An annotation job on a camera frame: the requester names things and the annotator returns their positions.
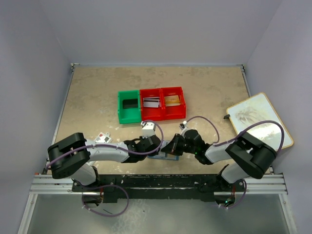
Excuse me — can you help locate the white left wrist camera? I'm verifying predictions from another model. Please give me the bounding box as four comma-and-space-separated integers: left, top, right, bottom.
141, 121, 156, 138

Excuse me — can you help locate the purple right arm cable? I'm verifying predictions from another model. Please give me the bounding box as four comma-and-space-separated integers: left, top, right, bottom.
179, 116, 285, 152

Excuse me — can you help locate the white plastic card packet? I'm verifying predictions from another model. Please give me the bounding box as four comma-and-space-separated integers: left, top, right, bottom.
95, 132, 112, 143

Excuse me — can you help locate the blue leather card holder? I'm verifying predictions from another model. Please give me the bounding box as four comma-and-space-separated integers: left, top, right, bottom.
147, 140, 179, 161

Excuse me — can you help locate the gold card in bin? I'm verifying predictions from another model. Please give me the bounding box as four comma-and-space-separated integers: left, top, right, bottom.
164, 95, 181, 107

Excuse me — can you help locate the aluminium frame rail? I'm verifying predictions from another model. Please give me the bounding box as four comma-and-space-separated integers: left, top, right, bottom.
30, 175, 288, 195

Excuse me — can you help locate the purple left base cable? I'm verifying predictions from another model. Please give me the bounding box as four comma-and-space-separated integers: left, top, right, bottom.
81, 184, 130, 217

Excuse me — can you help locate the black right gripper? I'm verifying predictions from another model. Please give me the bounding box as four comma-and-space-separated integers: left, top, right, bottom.
161, 133, 197, 156

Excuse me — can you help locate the red bin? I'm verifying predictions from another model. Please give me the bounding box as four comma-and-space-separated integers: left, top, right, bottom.
161, 87, 186, 120
139, 88, 164, 121

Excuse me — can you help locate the black card in bin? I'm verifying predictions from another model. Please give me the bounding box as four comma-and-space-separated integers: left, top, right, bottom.
122, 98, 138, 109

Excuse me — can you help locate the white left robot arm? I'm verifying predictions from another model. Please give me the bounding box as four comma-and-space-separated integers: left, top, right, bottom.
45, 133, 163, 191

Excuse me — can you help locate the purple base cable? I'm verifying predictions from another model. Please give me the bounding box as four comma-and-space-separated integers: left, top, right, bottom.
81, 184, 130, 217
218, 179, 248, 211

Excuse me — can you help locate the green bin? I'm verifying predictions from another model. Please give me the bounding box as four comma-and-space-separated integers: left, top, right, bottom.
118, 90, 141, 124

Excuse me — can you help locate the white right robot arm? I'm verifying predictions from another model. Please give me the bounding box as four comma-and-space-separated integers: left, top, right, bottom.
161, 129, 277, 191

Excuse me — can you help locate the red bin middle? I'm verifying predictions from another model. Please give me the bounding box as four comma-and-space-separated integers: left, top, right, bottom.
139, 88, 164, 121

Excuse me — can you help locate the red bin right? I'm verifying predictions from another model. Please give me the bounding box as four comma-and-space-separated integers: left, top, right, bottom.
161, 87, 186, 120

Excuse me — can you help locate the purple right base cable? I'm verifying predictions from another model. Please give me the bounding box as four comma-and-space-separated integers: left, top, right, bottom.
218, 179, 248, 211

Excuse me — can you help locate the silver card in bin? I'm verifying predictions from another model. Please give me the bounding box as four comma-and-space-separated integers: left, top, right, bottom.
143, 97, 161, 108

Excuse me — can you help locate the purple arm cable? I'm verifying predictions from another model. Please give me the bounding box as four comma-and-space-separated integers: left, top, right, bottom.
179, 116, 285, 152
45, 119, 164, 171

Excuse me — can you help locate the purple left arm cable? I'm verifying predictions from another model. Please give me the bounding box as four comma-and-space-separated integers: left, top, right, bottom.
45, 119, 164, 171

